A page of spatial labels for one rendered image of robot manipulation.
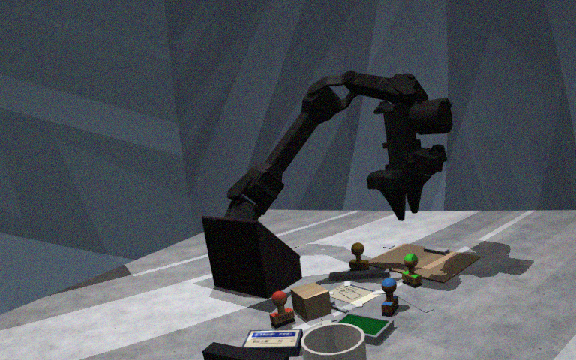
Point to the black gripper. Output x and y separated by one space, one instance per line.
393 182

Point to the dark grey flat bar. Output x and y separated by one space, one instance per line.
361 274

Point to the tan cardboard box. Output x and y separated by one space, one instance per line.
311 300

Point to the black stamp pad tin with white and blue label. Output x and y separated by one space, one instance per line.
285 341

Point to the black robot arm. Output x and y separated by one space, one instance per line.
411 113

